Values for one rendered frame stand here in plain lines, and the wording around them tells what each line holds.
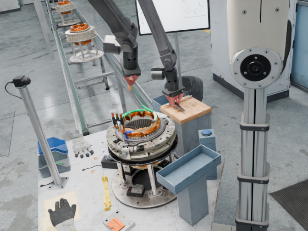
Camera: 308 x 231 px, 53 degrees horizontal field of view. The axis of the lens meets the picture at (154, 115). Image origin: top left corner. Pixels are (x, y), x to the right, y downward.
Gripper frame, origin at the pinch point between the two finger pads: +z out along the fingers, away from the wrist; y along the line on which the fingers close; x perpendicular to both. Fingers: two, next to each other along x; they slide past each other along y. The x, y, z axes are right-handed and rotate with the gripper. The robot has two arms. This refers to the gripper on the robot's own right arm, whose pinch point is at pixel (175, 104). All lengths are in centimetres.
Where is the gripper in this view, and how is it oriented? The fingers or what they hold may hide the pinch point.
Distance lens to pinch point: 161.3
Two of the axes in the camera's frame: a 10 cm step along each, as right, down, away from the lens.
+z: 1.4, 8.6, 4.9
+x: 5.0, 3.6, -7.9
